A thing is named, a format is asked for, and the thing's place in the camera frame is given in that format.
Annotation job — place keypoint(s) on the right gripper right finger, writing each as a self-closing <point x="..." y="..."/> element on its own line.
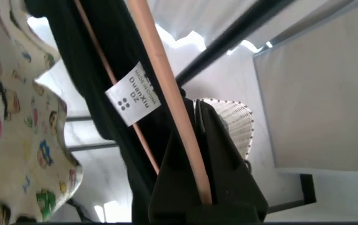
<point x="229" y="181"/>

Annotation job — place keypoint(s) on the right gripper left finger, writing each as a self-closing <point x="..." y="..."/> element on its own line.
<point x="169" y="187"/>

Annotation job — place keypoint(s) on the pink clothes hanger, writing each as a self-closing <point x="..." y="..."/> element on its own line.
<point x="166" y="87"/>

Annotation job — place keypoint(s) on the black garment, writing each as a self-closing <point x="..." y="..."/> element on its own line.
<point x="104" y="62"/>

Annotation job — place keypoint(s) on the cream printed garment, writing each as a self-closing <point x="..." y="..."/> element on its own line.
<point x="19" y="140"/>

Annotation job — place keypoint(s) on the white laundry basket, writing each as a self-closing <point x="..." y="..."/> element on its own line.
<point x="238" y="122"/>

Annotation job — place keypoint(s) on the black clothes rack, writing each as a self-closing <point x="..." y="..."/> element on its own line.
<point x="229" y="34"/>

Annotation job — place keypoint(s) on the white curtain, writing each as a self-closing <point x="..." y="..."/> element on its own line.
<point x="191" y="15"/>

